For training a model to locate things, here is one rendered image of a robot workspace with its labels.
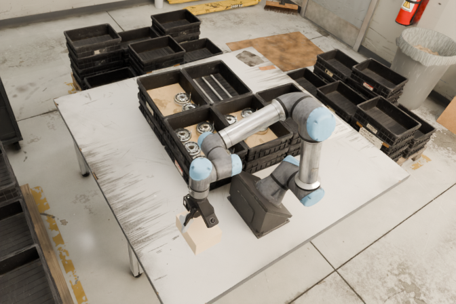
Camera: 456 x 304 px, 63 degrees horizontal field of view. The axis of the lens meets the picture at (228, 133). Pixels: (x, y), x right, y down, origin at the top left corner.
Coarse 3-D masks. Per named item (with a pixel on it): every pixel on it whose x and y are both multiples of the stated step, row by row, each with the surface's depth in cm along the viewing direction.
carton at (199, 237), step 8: (176, 216) 152; (200, 216) 153; (176, 224) 155; (192, 224) 150; (200, 224) 150; (192, 232) 147; (200, 232) 147; (208, 232) 148; (216, 232) 148; (192, 240) 145; (200, 240) 145; (208, 240) 146; (216, 240) 151; (192, 248) 148; (200, 248) 147
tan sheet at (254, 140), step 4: (236, 112) 228; (240, 112) 229; (268, 128) 221; (268, 132) 218; (272, 132) 219; (252, 136) 214; (256, 136) 214; (260, 136) 215; (264, 136) 215; (268, 136) 216; (272, 136) 216; (276, 136) 216; (248, 140) 211; (252, 140) 212; (256, 140) 212; (260, 140) 212; (264, 140) 213; (268, 140) 213; (248, 144) 209; (252, 144) 210; (256, 144) 210; (260, 144) 210
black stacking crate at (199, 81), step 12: (192, 72) 244; (204, 72) 249; (216, 72) 255; (228, 72) 245; (204, 84) 246; (216, 84) 247; (228, 84) 249; (240, 84) 236; (216, 96) 238; (228, 96) 239
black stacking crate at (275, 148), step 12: (252, 96) 228; (216, 108) 217; (228, 108) 223; (240, 108) 229; (252, 108) 232; (276, 132) 217; (288, 132) 207; (276, 144) 204; (252, 156) 199; (264, 156) 204
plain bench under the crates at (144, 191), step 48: (96, 96) 244; (96, 144) 214; (144, 144) 218; (336, 144) 237; (144, 192) 193; (288, 192) 204; (336, 192) 208; (384, 192) 214; (144, 240) 174; (240, 240) 179; (288, 240) 182; (192, 288) 160
